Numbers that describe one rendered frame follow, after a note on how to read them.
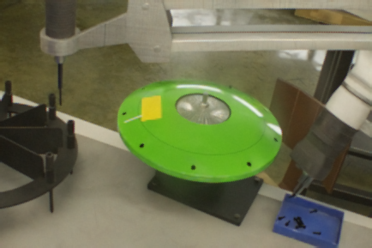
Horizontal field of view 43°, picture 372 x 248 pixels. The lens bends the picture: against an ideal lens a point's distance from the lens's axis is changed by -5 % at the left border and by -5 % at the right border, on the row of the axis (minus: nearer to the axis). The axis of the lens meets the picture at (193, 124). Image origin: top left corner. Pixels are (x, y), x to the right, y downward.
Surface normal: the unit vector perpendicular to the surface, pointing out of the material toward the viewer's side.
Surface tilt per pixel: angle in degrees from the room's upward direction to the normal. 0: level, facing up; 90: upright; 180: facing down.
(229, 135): 11
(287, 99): 90
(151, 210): 0
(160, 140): 22
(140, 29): 90
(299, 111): 90
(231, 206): 0
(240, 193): 0
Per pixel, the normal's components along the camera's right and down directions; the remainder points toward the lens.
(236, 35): -0.02, -0.82
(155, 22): 0.02, 0.58
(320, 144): -0.77, -0.08
